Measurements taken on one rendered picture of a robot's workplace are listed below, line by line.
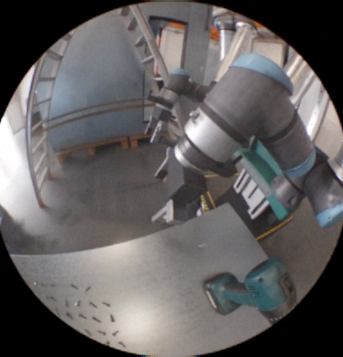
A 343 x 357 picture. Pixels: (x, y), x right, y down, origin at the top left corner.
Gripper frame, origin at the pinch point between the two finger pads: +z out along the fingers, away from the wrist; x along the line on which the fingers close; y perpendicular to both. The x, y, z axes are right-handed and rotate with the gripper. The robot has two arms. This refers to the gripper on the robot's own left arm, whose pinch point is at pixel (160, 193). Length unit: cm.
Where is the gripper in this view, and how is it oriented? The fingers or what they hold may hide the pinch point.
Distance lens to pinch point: 31.7
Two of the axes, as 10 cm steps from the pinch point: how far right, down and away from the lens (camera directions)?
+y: -8.8, -3.0, -3.8
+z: -4.8, 5.6, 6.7
